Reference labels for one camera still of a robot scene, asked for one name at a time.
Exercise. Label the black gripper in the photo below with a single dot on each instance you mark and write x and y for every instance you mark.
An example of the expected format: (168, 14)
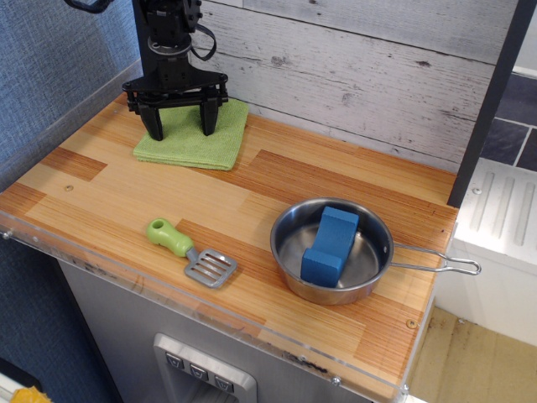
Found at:
(174, 82)

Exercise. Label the green rag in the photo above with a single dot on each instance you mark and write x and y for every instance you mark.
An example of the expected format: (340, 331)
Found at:
(185, 144)

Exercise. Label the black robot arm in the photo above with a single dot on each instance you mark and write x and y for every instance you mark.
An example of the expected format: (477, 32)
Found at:
(164, 31)

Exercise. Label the blue wooden block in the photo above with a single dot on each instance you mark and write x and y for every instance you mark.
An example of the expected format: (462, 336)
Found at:
(322, 264)

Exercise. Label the silver dispenser panel with buttons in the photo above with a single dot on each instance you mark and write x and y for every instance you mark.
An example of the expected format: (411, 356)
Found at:
(190, 375)

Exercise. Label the yellow object at corner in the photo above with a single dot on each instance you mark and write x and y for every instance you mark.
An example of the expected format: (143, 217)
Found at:
(29, 395)

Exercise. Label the white ribbed sink drainer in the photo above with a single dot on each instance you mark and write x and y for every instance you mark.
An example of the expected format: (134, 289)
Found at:
(498, 212)

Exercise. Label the green-handled toy spatula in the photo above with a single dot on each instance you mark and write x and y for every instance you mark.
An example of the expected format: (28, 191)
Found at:
(208, 267)

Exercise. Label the silver pot with wire handle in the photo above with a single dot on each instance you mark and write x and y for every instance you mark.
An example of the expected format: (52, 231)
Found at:
(370, 257)

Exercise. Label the dark grey right post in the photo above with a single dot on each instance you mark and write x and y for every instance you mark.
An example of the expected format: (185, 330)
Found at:
(508, 55)

